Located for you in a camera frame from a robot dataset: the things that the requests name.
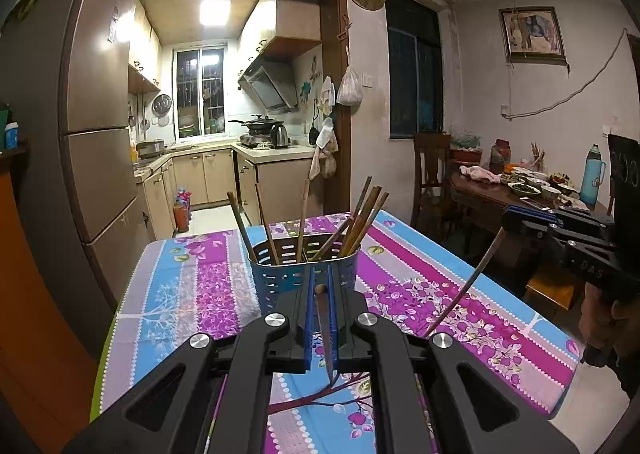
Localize beige wall cabinets with handles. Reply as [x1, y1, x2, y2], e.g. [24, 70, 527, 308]
[127, 4, 164, 95]

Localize bunch of wooden chopsticks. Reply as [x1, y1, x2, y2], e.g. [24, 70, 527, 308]
[226, 176, 390, 266]

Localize green plastic bag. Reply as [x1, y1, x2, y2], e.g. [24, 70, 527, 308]
[450, 127, 483, 151]

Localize single bamboo chopstick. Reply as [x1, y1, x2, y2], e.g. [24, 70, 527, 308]
[314, 284, 335, 386]
[425, 227, 506, 338]

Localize wall cable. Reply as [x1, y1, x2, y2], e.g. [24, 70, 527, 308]
[502, 28, 632, 121]

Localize wooden stool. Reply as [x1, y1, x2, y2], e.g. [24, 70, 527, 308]
[525, 264, 587, 311]

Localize dark glass jar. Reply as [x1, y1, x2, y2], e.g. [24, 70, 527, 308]
[489, 138, 512, 174]

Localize wooden dining table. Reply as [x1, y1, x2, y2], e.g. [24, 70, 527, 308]
[450, 169, 617, 262]

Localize teal thermos flask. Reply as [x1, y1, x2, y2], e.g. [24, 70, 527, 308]
[580, 144, 607, 205]

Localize beige kitchen base cabinets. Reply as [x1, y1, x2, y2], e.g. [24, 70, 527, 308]
[135, 143, 328, 241]

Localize blue perforated utensil holder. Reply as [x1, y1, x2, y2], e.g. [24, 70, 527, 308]
[248, 220, 362, 317]

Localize pink cloth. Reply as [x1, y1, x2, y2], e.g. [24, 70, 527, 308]
[460, 165, 502, 184]

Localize flower wall sticker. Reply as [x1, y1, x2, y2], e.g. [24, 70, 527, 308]
[299, 57, 321, 113]

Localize steel range hood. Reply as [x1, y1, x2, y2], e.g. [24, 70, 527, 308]
[237, 57, 297, 115]

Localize framed picture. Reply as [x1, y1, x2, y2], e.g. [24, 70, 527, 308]
[499, 7, 567, 63]

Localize brown refrigerator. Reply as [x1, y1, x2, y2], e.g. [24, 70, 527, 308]
[0, 0, 151, 335]

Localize dark barred window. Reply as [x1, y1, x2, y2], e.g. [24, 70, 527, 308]
[387, 0, 445, 140]

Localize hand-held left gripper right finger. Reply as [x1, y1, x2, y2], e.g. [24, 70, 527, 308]
[327, 264, 586, 454]

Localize ceiling light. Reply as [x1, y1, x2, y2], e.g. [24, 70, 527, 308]
[200, 0, 232, 28]

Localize kitchen window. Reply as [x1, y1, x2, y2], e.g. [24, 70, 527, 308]
[174, 47, 227, 140]

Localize black wok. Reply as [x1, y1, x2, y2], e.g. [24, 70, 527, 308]
[229, 114, 286, 133]

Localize wooden chair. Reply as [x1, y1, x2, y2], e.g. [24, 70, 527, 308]
[412, 131, 454, 236]

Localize wall cabinet above range hood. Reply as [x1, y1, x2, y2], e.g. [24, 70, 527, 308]
[237, 0, 323, 61]

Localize cluster of plastic bottles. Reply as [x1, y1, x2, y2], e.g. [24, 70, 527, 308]
[173, 187, 194, 234]

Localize hanging cloth bags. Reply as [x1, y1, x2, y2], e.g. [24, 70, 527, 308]
[309, 117, 340, 180]

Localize purple floral tablecloth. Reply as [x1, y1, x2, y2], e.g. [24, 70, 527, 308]
[90, 211, 587, 454]

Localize person's right hand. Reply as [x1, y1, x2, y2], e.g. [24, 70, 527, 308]
[579, 283, 640, 354]

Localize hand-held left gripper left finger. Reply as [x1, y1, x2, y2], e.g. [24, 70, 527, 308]
[60, 264, 319, 454]

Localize black hanging ladle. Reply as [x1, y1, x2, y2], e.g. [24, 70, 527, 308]
[308, 99, 321, 146]

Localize white hanging plastic bag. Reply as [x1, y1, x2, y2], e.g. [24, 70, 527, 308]
[336, 47, 364, 106]

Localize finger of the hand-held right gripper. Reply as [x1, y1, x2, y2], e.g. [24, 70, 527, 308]
[504, 204, 616, 236]
[501, 211, 640, 296]

